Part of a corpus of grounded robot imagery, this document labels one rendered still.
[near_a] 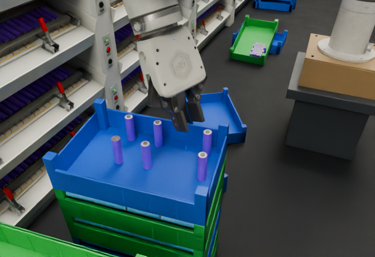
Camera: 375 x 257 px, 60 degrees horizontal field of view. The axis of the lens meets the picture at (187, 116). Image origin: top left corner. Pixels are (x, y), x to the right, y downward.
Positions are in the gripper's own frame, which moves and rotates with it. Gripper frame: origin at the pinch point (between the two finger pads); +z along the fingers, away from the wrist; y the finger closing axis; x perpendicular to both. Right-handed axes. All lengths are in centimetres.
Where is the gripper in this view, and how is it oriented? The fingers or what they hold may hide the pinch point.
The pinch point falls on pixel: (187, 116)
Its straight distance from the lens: 58.2
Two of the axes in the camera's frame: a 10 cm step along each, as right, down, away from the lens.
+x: -6.2, -0.6, 7.8
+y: 7.2, -4.2, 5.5
